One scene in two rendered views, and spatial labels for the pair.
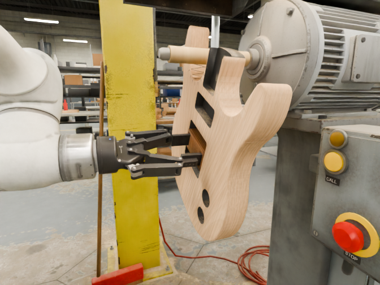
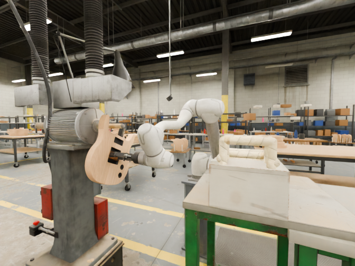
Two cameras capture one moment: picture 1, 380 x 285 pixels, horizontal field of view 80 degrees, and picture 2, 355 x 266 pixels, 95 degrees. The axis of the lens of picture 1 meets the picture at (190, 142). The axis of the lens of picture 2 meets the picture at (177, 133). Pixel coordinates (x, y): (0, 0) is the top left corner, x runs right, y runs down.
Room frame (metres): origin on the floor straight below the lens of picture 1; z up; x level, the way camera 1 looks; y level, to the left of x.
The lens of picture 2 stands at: (1.03, 1.01, 1.26)
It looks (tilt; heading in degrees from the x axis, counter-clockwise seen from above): 3 degrees down; 221
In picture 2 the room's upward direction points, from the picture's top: straight up
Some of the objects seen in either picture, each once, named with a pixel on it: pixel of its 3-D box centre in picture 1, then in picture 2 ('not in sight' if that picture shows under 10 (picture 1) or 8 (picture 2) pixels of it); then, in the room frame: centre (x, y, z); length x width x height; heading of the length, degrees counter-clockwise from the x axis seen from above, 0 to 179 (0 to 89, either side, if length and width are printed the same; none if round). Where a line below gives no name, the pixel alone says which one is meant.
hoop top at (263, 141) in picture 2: not in sight; (246, 141); (0.40, 0.80, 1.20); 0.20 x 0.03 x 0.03; 109
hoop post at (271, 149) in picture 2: not in sight; (271, 154); (0.37, 0.88, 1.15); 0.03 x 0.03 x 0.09
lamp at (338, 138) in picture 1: (336, 139); not in sight; (0.33, -0.22, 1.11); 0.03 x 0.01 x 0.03; 20
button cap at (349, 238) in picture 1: (352, 235); not in sight; (0.29, -0.23, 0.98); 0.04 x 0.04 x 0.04; 20
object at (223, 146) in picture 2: not in sight; (223, 152); (0.43, 0.72, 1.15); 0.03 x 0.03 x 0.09
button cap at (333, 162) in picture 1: (335, 161); not in sight; (0.33, -0.22, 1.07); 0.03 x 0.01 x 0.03; 20
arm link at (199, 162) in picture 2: not in sight; (200, 163); (-0.35, 0.11, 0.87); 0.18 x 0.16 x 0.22; 103
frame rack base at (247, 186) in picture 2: not in sight; (245, 183); (0.35, 0.79, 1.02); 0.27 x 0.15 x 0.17; 110
